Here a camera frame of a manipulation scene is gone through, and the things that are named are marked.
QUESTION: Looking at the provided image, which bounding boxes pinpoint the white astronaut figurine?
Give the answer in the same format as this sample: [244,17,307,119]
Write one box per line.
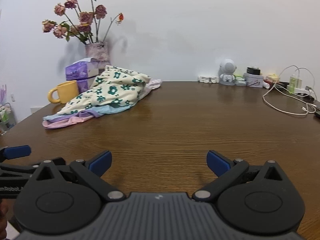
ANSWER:
[219,59,237,86]

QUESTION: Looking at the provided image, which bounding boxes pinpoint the person's left hand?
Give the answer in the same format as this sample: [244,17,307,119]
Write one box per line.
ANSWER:
[0,199,10,234]

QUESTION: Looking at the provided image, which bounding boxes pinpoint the small items by wall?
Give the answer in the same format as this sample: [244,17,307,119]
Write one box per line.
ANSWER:
[243,73,264,88]

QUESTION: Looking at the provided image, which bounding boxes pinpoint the yellow mug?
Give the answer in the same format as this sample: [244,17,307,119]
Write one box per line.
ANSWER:
[48,80,80,104]

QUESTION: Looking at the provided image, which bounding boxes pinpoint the cream green-flowered garment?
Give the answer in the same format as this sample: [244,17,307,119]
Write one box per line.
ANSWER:
[58,65,151,115]

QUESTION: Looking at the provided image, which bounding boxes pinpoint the mottled purple vase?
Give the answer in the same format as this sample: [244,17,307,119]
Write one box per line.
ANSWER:
[85,41,111,70]

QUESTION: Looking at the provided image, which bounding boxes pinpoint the dried rose bouquet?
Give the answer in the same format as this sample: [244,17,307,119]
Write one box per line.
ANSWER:
[42,0,125,44]

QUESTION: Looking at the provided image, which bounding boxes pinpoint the pastel colour-block garment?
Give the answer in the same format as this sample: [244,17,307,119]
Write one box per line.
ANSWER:
[42,104,133,130]

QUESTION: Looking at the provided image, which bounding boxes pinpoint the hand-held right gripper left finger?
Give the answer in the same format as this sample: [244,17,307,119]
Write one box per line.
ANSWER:
[32,151,126,202]

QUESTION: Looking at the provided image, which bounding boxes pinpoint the white power strip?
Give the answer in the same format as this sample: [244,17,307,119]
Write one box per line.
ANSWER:
[287,85,313,96]

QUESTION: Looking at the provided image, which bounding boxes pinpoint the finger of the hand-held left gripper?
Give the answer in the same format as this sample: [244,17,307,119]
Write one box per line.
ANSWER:
[0,145,32,164]
[0,157,67,178]

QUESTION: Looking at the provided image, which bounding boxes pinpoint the pink floral garment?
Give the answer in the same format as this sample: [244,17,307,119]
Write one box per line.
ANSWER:
[144,79,162,98]

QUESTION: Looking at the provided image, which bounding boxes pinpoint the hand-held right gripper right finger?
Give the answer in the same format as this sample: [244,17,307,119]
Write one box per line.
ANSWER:
[191,150,288,202]

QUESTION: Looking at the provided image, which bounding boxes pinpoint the purple tissue pack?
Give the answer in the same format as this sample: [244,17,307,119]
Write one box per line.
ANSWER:
[65,58,99,81]
[77,76,98,93]

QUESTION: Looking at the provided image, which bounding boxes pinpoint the white charging cable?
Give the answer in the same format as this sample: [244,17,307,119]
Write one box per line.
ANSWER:
[277,65,316,93]
[262,84,316,116]

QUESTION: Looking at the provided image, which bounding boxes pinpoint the small white socket strip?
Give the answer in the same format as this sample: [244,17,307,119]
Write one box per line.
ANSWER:
[198,76,219,84]

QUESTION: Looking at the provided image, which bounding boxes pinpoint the green charger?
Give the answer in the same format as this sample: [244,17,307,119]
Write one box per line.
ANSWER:
[287,74,303,92]

